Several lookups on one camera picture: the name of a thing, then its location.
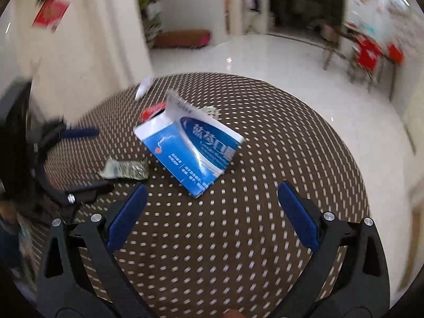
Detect chair with red cover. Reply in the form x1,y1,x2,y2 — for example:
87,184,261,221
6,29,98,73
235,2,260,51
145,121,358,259
346,38,384,85

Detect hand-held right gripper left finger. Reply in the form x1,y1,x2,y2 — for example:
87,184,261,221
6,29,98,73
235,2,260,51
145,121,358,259
36,184,156,318

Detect dark wooden dining table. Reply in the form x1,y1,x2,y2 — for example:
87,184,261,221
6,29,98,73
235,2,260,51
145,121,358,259
323,23,398,101

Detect round table with polka-dot cloth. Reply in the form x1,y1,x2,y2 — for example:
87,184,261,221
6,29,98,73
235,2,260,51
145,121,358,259
33,71,371,318

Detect glass sliding door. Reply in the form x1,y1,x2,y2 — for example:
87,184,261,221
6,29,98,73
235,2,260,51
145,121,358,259
267,0,347,37

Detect torn red cardboard box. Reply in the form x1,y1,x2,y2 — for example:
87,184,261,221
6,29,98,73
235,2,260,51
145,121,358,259
140,104,166,121

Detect small crumpled wrapper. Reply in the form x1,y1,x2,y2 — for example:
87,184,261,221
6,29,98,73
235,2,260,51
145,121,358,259
200,105,219,120

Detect red diamond door decoration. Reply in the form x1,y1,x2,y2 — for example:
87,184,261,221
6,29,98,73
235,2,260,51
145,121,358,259
32,0,71,29

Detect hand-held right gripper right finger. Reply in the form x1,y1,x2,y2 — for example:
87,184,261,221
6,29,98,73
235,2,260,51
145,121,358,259
272,180,392,318

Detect clear plastic wrapper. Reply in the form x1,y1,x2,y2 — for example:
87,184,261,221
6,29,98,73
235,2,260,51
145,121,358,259
98,158,148,181

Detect white shelf rack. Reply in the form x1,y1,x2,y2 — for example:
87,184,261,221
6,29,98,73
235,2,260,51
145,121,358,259
137,0,163,48

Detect blue and white carton box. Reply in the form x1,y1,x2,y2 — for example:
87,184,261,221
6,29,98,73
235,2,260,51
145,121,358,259
133,89,244,198

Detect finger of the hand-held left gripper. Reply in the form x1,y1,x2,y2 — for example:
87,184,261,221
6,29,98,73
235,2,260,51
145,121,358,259
35,165,115,221
33,120,100,164

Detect red upholstered bench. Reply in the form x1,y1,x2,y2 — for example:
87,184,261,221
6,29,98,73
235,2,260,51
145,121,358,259
153,29,212,50

